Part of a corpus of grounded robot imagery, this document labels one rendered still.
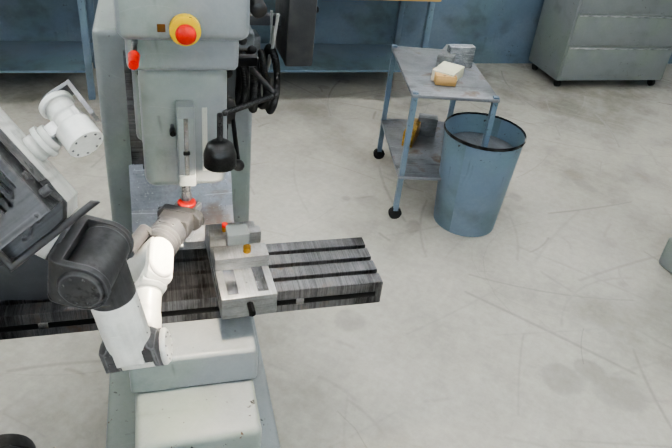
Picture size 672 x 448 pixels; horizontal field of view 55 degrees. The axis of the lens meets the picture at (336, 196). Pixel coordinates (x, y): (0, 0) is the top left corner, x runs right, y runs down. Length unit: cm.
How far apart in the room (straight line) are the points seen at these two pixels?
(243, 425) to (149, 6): 107
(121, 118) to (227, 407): 91
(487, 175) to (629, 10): 332
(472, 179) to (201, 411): 235
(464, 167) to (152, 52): 252
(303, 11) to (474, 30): 497
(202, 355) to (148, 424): 21
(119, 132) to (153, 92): 58
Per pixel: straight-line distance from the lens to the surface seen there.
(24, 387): 303
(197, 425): 180
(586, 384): 328
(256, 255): 180
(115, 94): 203
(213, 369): 183
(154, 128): 156
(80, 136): 120
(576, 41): 647
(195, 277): 190
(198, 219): 172
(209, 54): 146
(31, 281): 186
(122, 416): 258
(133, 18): 133
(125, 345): 134
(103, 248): 122
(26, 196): 106
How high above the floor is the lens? 217
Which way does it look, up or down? 32 degrees down
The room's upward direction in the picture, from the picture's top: 6 degrees clockwise
